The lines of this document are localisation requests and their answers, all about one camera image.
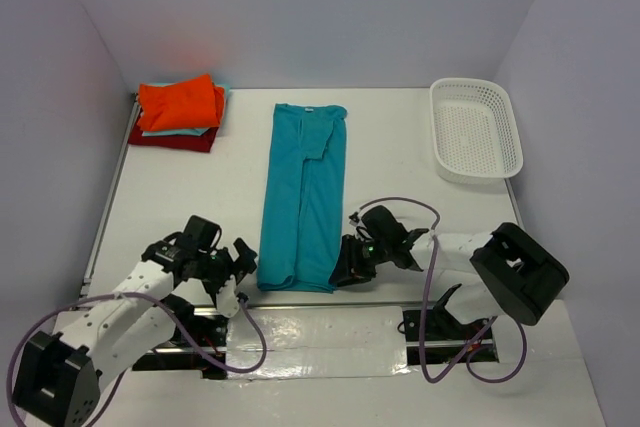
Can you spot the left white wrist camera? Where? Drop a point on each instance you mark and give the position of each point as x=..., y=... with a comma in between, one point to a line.
x=226, y=300

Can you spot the white laundry basket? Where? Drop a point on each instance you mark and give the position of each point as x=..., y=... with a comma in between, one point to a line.
x=474, y=132

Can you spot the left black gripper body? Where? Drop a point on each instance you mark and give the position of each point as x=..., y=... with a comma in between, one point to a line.
x=214, y=270

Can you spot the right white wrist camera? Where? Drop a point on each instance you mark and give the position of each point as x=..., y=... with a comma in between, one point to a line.
x=355, y=220

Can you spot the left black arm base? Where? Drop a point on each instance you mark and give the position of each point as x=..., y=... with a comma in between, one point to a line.
x=177, y=354

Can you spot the dark teal t shirt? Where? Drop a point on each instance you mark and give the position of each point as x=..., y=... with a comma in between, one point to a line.
x=301, y=227

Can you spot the orange t shirt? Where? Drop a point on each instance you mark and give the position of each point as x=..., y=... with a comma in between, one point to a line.
x=197, y=103

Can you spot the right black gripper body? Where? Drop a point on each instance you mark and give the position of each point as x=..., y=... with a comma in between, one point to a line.
x=367, y=255

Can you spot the dark red t shirt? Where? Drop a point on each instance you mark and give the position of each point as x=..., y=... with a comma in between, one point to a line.
x=201, y=144

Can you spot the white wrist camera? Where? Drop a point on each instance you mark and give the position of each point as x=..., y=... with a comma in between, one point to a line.
x=355, y=220
x=226, y=300

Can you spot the shiny taped white panel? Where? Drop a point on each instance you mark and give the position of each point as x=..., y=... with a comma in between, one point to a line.
x=359, y=342

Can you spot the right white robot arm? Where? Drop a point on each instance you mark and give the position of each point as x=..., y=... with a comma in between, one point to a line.
x=517, y=277

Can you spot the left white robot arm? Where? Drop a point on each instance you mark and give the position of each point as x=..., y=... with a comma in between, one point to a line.
x=69, y=377

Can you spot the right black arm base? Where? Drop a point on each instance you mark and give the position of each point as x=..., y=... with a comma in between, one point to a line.
x=442, y=341

